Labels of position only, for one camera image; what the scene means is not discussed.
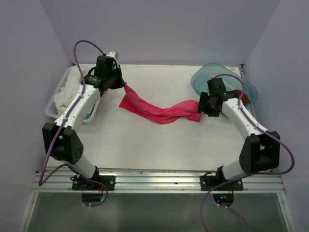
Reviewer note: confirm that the white plastic basket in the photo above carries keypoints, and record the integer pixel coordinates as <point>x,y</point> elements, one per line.
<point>51,110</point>

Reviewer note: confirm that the blue and peach towel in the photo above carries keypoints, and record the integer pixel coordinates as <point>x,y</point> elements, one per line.
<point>89,116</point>

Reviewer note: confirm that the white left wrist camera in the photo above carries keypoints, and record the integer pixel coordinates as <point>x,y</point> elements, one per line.
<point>113,54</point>

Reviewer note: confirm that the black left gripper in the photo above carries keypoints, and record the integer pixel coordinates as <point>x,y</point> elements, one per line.
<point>117,69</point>

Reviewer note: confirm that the aluminium mounting rail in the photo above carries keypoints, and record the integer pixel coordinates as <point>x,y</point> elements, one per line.
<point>152,181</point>

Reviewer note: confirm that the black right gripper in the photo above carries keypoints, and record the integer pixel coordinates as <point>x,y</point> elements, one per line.
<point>202,107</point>

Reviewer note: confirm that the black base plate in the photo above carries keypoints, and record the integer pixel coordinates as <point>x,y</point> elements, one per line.
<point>210,181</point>
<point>102,182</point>

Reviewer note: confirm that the pink towel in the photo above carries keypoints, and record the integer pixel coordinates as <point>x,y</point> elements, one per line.
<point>133,103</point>

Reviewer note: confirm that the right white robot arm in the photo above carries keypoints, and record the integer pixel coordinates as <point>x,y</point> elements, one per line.
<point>260,152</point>

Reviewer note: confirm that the brown towel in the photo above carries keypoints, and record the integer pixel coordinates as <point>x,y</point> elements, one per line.
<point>245,100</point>

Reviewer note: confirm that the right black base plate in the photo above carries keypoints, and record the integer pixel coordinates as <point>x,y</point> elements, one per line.
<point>210,181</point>

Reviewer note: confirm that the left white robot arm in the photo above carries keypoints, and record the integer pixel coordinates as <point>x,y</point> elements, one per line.
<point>61,139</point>

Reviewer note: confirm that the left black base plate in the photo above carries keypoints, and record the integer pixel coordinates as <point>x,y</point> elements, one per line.
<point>102,182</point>

